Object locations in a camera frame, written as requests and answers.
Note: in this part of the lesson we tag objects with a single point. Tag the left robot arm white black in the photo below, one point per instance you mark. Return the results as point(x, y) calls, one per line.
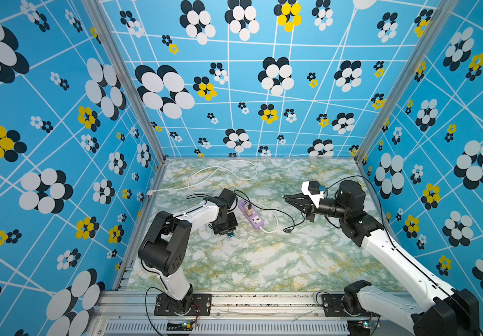
point(164, 246)

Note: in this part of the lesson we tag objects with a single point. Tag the left aluminium corner post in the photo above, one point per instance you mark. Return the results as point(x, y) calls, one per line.
point(99, 21)

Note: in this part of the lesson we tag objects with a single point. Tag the aluminium front rail frame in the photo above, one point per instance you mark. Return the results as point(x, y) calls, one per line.
point(232, 313)

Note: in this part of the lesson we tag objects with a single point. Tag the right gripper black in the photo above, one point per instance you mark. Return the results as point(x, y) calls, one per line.
point(309, 208)

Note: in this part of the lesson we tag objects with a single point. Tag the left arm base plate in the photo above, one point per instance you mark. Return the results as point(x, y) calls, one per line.
point(199, 304)

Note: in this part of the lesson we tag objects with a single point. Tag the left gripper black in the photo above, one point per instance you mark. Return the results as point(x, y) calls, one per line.
point(219, 230)

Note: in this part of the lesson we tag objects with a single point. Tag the aluminium corner post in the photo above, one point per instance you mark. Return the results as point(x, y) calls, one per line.
point(440, 18)
point(99, 21)

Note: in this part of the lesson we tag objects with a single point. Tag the pink usb charger cube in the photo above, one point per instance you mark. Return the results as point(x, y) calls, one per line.
point(248, 208)

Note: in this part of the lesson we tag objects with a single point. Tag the left green circuit board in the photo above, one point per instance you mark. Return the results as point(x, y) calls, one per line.
point(180, 326)

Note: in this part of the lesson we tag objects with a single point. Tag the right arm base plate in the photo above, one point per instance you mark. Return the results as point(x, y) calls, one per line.
point(333, 305)

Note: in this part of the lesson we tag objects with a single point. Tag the purple power strip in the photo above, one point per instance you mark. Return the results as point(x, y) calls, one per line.
point(256, 221)

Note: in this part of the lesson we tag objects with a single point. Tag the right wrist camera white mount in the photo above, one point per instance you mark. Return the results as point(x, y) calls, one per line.
point(314, 191)

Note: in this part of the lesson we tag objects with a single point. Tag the right aluminium corner post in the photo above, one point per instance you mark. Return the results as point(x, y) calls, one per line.
point(440, 18)

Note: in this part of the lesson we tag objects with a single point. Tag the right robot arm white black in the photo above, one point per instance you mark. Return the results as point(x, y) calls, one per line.
point(436, 308)

